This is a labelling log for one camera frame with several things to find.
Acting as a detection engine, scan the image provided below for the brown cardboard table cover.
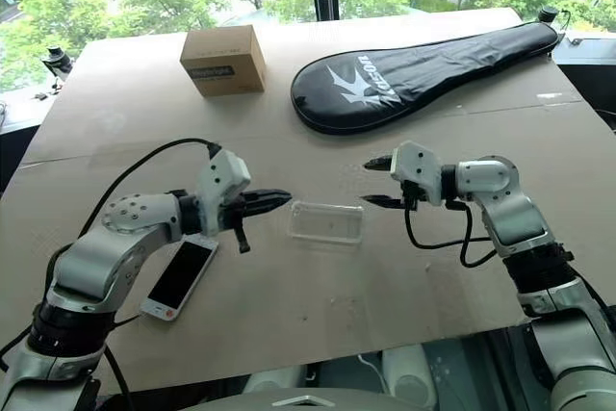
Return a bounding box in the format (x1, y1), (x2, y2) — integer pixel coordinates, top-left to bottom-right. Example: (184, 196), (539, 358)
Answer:
(0, 6), (616, 394)

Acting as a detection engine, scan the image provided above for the brown cardboard box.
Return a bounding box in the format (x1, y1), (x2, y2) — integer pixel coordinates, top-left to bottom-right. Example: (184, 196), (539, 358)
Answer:
(179, 24), (269, 100)

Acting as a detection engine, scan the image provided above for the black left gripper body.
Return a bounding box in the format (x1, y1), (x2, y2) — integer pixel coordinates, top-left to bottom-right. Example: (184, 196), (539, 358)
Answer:
(218, 192), (257, 255)

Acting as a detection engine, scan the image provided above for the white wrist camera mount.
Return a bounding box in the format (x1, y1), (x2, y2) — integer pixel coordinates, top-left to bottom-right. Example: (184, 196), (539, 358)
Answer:
(389, 141), (445, 207)
(194, 148), (253, 239)

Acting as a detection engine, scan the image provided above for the black round knob device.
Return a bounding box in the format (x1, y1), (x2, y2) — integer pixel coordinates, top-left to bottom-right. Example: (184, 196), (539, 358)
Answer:
(535, 5), (572, 30)

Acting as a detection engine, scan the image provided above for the grey robot torso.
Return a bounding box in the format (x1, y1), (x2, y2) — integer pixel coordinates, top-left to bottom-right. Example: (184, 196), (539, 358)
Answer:
(190, 383), (386, 411)

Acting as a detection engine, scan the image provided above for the black and white clamp device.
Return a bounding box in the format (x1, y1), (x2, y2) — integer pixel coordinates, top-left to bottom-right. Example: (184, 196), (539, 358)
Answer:
(40, 44), (75, 92)

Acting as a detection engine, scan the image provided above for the white rounded robot leg shell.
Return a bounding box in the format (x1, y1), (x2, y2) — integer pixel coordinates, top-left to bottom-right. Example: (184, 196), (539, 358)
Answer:
(381, 343), (437, 398)
(241, 366), (310, 396)

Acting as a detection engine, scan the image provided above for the clear plastic phone case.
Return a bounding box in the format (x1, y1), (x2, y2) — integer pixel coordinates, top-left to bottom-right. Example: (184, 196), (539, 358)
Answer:
(287, 199), (365, 250)

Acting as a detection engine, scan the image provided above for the white smartphone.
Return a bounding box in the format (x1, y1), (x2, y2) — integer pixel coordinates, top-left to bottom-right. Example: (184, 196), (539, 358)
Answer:
(139, 233), (219, 323)

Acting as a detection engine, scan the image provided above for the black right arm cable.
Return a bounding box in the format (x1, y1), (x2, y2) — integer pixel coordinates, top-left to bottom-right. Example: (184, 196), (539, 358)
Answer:
(402, 198), (501, 269)

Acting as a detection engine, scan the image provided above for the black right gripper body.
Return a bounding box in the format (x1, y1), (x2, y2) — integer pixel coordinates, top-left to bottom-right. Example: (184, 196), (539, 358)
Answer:
(397, 179), (429, 213)

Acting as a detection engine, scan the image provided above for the black racket cover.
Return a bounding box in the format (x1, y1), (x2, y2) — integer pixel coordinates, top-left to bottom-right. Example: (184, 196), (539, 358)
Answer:
(290, 22), (560, 136)

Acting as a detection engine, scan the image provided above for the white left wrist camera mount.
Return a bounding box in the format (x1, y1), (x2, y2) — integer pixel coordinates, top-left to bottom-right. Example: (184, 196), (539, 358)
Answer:
(194, 148), (253, 239)

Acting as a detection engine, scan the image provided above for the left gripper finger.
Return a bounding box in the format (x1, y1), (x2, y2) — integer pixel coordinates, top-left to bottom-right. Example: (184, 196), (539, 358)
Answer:
(249, 187), (294, 206)
(244, 201), (290, 219)

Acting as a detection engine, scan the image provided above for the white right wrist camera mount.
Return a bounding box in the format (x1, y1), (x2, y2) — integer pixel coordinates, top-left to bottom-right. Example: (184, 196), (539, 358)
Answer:
(389, 141), (445, 207)

